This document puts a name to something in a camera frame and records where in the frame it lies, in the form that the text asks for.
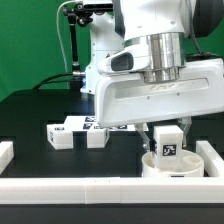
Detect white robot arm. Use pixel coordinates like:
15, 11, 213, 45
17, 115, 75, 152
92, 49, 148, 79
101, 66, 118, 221
83, 0, 224, 132

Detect white marker base plate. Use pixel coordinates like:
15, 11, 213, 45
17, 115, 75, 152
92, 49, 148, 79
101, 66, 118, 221
63, 115, 138, 132

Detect white round stool seat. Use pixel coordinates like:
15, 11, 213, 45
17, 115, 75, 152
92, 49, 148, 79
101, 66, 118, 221
142, 150, 204, 178

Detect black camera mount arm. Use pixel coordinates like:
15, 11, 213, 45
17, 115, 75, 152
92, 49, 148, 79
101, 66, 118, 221
63, 3, 93, 91

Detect camera on mount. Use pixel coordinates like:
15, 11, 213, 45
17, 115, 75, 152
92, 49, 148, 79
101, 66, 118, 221
83, 0, 113, 10

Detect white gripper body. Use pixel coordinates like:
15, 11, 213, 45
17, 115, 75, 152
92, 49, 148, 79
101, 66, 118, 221
95, 43, 224, 127

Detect black cables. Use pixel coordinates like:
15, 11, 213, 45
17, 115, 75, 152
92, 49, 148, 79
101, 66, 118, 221
32, 72, 78, 90

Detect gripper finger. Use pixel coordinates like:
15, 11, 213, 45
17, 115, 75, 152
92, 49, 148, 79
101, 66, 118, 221
178, 117, 192, 147
134, 123, 152, 152

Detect white cable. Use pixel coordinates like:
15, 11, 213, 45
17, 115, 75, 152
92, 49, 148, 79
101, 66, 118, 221
55, 0, 78, 73

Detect white U-shaped fence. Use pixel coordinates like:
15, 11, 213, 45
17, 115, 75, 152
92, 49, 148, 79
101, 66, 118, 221
0, 141, 224, 204

